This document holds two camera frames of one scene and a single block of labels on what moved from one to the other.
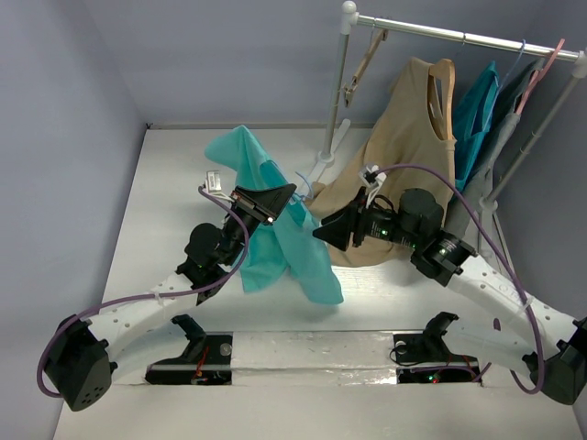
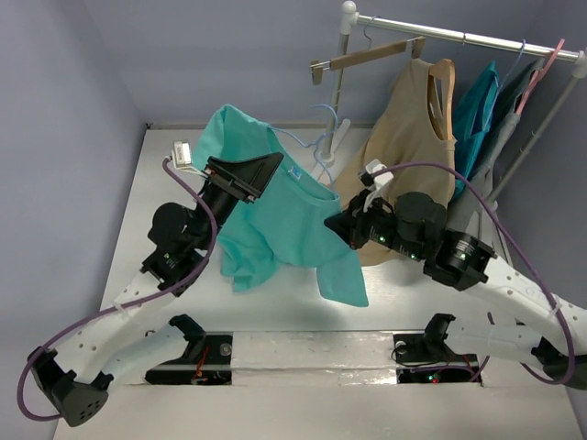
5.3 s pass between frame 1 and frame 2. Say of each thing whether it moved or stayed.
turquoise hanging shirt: stayed
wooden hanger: stayed
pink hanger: stayed
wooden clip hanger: moved
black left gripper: moved
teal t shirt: moved
